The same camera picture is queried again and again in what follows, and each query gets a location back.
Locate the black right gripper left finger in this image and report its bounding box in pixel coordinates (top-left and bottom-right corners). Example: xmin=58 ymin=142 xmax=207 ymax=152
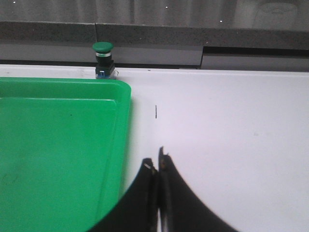
xmin=90 ymin=158 xmax=159 ymax=232

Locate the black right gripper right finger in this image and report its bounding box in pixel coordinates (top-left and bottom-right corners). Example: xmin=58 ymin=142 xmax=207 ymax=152
xmin=158 ymin=147 xmax=236 ymax=232

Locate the green mushroom push button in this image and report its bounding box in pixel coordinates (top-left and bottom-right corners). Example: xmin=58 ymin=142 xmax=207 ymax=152
xmin=92 ymin=42 xmax=115 ymax=79

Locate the green plastic tray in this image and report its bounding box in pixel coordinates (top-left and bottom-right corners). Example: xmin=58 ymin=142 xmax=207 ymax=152
xmin=0 ymin=77 xmax=131 ymax=232

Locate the grey stone counter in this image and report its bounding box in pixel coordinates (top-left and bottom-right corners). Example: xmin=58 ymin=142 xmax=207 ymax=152
xmin=0 ymin=0 xmax=309 ymax=71

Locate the white appliance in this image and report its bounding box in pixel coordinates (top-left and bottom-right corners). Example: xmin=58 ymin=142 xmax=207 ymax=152
xmin=253 ymin=0 xmax=309 ymax=30

